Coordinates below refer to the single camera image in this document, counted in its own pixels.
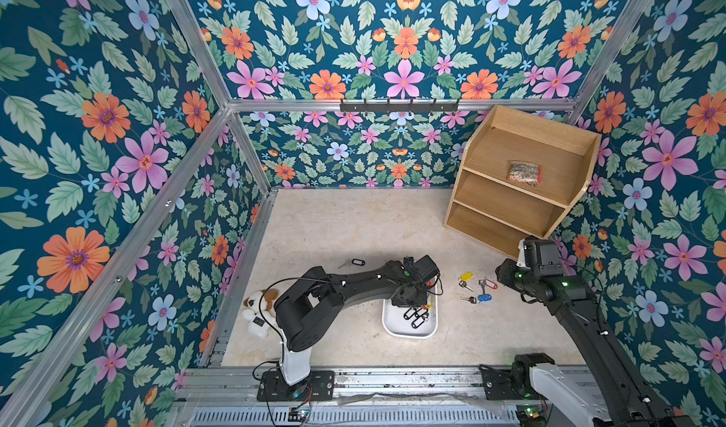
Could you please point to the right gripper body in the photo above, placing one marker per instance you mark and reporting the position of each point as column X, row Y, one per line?
column 508, row 274

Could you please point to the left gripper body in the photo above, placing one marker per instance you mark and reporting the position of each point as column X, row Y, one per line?
column 418, row 297

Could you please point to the white plastic storage box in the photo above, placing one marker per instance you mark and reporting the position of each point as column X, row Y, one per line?
column 394, row 324

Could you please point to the red white tag key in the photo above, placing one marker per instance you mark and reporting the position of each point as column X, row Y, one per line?
column 487, row 286

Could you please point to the blue tag key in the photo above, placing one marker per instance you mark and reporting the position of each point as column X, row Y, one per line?
column 478, row 299

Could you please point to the yellow tag key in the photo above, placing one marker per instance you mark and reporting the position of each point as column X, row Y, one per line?
column 464, row 280

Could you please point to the black tag key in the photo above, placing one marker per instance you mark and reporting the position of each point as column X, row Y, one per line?
column 352, row 262

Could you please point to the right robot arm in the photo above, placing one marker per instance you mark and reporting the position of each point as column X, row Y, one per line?
column 628, row 400

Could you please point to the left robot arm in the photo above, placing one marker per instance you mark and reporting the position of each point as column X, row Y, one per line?
column 306, row 311

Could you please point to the pile of tagged keys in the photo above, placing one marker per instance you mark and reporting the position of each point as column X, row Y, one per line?
column 416, row 317

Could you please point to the wooden shelf unit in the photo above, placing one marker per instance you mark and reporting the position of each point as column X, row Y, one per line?
column 499, row 213

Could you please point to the clear bag of small items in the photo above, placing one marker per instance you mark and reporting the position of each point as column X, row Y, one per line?
column 525, row 172

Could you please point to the plush dog toy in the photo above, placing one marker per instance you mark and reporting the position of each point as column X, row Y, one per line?
column 258, row 312

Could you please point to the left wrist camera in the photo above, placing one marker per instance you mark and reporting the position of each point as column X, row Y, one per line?
column 423, row 271

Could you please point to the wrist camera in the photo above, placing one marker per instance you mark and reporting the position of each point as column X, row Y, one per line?
column 542, row 257
column 423, row 271

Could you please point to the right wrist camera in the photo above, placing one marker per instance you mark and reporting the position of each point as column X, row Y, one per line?
column 542, row 257

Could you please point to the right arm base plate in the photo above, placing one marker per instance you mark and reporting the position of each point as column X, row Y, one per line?
column 507, row 385

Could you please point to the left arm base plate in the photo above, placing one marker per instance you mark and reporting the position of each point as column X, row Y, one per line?
column 317, row 387

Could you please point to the black wall hook rail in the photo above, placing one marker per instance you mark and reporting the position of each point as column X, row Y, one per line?
column 390, row 105

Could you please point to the aluminium front rail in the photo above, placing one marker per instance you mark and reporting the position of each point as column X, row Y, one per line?
column 236, row 386

